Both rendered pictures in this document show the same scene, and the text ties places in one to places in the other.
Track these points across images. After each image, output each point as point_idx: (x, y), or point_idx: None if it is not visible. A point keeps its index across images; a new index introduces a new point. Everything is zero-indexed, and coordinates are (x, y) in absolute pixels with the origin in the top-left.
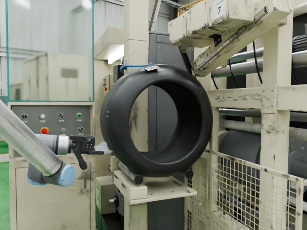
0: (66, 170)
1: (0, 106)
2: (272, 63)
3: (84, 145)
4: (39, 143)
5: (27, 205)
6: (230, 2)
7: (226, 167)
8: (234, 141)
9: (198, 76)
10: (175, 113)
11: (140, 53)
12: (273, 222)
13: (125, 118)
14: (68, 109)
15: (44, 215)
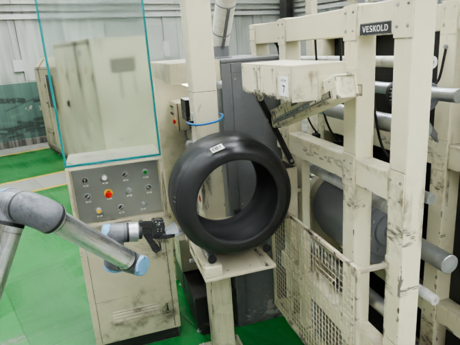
0: (140, 262)
1: (79, 227)
2: (351, 133)
3: (155, 231)
4: (114, 246)
5: (101, 273)
6: (291, 86)
7: (307, 239)
8: (327, 197)
9: None
10: None
11: (208, 107)
12: (354, 294)
13: (192, 205)
14: (131, 166)
15: (120, 282)
